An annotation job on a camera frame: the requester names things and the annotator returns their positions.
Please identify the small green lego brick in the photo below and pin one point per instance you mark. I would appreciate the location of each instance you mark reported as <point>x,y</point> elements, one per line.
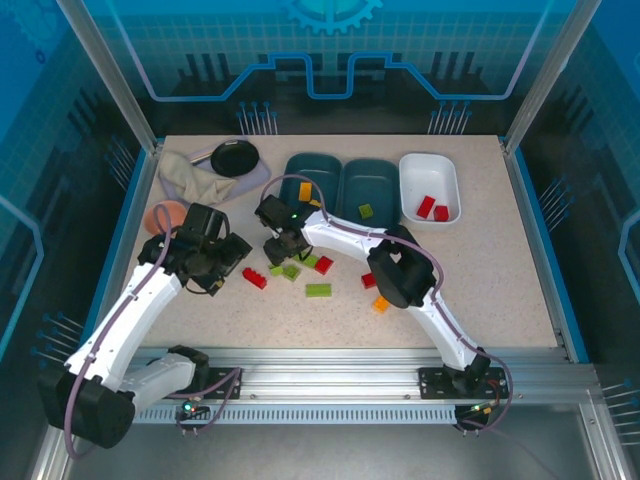
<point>366,211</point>
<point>276,271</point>
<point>291,272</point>

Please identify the red lego brick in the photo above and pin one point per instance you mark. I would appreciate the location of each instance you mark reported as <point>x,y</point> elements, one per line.
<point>426,206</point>
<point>254,278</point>
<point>368,280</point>
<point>440,212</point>
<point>324,265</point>

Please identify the long green lego brick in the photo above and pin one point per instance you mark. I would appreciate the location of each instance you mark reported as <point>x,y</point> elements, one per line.
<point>318,290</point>
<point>311,261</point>

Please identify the teal plastic container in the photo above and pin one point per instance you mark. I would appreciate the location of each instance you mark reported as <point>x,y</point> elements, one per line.
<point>320,172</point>
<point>372,185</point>

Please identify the white plastic container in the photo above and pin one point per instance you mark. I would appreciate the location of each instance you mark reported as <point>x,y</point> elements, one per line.
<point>430,175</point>

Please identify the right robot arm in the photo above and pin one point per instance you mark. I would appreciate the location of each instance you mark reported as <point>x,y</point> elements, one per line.
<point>345,240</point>

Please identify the lavender tray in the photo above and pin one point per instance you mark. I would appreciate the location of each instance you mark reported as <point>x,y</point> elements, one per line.
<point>250,182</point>

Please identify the pink bowl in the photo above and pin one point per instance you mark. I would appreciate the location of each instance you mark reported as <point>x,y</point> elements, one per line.
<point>172,212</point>

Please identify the black frying pan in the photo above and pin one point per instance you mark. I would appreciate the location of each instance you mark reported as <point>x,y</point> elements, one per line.
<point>235,157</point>

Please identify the small connector with LED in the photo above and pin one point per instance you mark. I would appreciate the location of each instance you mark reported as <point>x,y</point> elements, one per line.
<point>480,410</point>
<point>190,407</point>

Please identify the aluminium side rail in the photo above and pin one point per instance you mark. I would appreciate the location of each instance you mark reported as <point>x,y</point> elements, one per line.
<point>520,195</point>
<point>143,195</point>

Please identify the aluminium mounting rail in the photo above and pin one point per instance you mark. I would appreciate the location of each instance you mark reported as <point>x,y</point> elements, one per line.
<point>325,375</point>

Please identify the aluminium frame post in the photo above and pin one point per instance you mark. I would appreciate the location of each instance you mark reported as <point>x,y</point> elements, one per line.
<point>116,80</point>
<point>545,80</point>

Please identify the aluminium lower frame rail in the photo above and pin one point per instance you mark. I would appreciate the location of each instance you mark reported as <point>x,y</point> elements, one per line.
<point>602,450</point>
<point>46,467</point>

